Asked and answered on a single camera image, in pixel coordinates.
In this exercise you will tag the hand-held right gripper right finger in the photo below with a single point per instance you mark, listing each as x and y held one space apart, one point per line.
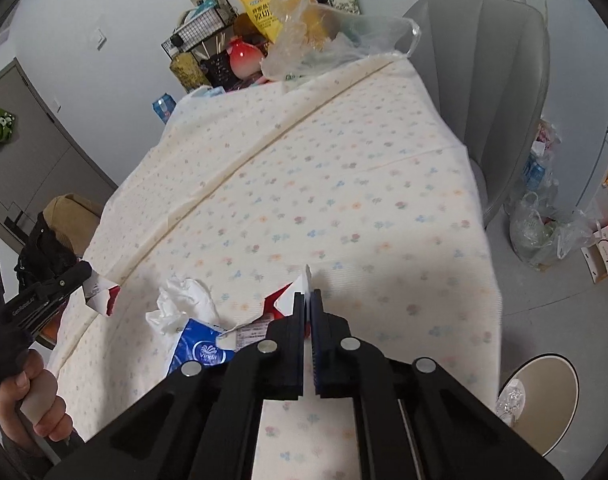
324 360

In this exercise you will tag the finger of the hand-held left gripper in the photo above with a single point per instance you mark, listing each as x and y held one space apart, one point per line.
64 287

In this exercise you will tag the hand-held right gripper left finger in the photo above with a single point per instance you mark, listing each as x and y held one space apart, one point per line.
289 360

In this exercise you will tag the red white carton piece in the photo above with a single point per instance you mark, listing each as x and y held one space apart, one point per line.
101 297

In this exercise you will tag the red white paper wrapper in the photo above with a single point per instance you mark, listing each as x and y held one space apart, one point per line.
284 305

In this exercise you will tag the white trash bin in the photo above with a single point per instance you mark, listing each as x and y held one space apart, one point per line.
539 400

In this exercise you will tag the person's left hand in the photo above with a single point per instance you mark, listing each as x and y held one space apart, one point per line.
49 425

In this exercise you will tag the black jacket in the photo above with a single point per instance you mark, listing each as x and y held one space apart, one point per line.
46 250

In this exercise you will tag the blue tissue packet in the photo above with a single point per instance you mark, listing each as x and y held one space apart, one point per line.
199 347

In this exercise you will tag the crumpled white tissue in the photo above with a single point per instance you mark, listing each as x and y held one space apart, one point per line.
184 300

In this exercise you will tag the grey door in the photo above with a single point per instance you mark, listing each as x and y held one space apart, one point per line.
39 150

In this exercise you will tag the floral cream tablecloth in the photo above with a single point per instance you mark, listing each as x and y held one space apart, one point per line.
334 200

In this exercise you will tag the blue drink can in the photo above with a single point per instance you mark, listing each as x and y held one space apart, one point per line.
164 108

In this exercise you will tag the bottle with yellow contents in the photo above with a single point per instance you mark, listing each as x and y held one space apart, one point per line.
188 72

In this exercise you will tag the clear plastic bag with bottles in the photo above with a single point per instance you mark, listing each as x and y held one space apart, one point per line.
549 232

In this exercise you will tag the dark patterned box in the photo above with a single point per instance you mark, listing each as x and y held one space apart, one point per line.
218 71

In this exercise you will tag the pack of water bottles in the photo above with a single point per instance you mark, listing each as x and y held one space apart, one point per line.
536 172

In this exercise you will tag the red white vase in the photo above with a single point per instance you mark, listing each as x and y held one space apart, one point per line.
246 60

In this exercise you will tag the orange white box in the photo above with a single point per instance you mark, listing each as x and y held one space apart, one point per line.
606 257

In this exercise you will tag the brown soft object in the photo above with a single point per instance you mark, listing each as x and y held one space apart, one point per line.
245 26

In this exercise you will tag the grey chair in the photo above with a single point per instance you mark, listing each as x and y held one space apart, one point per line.
484 85

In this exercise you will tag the large clear plastic bag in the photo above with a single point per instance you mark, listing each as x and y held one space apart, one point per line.
324 40

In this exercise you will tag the yellow snack bag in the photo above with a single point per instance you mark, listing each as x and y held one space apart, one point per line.
264 5

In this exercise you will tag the white light switch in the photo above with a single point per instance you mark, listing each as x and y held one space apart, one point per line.
100 39

